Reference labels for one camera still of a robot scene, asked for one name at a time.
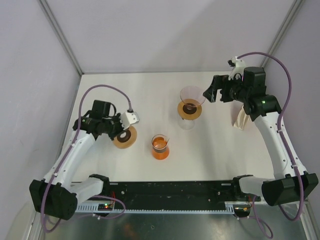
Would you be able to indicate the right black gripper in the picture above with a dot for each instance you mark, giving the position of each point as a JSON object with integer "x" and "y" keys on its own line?
{"x": 219, "y": 82}

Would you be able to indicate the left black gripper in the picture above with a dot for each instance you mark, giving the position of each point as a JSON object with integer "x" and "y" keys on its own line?
{"x": 117, "y": 118}

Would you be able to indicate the pink glass dripper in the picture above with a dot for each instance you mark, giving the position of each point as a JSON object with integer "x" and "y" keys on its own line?
{"x": 192, "y": 95}

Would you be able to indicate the clear glass carafe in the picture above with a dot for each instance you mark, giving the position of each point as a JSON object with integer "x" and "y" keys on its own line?
{"x": 185, "y": 124}

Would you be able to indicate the orange glass carafe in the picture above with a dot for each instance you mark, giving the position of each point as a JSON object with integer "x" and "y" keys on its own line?
{"x": 160, "y": 147}

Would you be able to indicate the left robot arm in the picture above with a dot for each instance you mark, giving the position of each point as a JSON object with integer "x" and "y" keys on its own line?
{"x": 55, "y": 195}

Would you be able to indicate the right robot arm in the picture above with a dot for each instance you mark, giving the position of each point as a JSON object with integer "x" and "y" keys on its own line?
{"x": 292, "y": 182}

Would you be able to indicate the white paper coffee filters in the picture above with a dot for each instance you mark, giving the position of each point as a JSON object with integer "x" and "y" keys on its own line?
{"x": 239, "y": 118}

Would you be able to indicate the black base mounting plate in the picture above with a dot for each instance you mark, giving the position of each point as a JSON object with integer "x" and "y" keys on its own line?
{"x": 175, "y": 193}

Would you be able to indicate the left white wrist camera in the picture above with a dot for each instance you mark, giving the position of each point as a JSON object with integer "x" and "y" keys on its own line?
{"x": 129, "y": 118}

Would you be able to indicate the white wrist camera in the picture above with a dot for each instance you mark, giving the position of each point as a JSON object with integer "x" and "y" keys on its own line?
{"x": 238, "y": 65}
{"x": 129, "y": 118}

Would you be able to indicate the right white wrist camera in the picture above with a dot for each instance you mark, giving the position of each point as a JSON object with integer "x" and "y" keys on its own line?
{"x": 238, "y": 65}

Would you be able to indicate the white slotted cable duct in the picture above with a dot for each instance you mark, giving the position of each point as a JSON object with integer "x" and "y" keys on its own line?
{"x": 105, "y": 208}

